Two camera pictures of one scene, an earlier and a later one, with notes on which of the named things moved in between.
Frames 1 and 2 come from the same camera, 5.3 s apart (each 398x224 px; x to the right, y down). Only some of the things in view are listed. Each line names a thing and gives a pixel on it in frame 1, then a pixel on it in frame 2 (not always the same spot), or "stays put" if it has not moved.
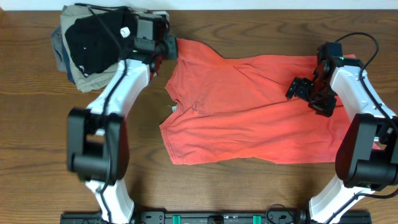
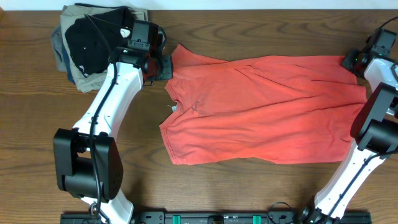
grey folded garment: x=56 y=41 stays put
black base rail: x=215 y=218 stays put
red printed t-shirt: x=235 y=111 stays put
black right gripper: x=324 y=108 -> x=347 y=61
